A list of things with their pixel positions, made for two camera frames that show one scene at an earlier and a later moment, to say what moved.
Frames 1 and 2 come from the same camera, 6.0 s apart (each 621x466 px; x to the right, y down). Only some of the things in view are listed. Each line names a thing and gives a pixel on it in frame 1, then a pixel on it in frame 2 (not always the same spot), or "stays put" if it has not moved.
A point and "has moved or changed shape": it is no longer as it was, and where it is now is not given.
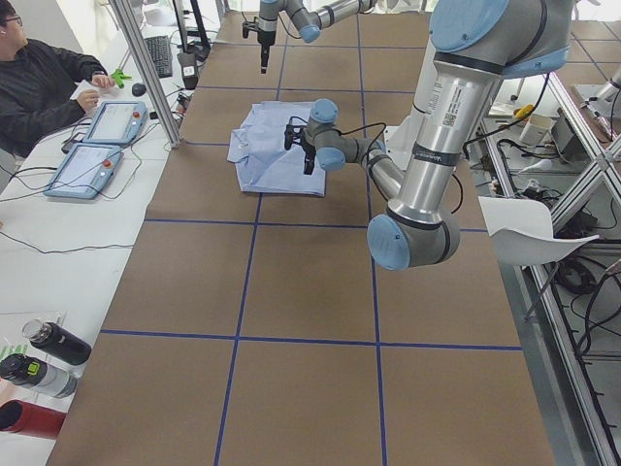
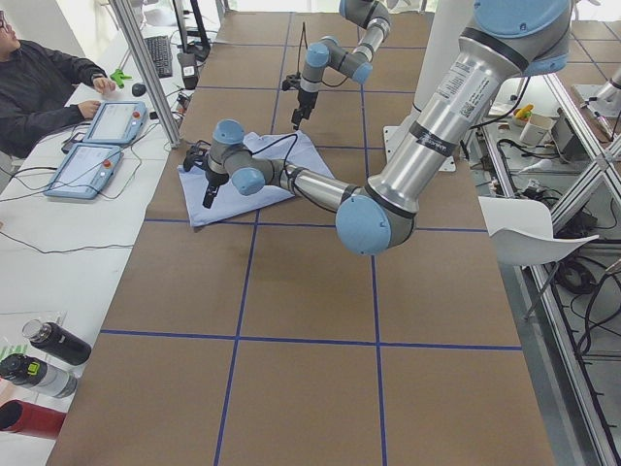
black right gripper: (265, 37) -> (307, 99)
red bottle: (20, 416) stays put
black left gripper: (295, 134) -> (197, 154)
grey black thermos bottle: (34, 374) stays put
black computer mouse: (139, 89) stays put
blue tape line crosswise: (224, 335) stays put
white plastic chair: (523, 230) stays put
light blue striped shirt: (263, 164) has moved or changed shape
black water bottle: (56, 342) stays put
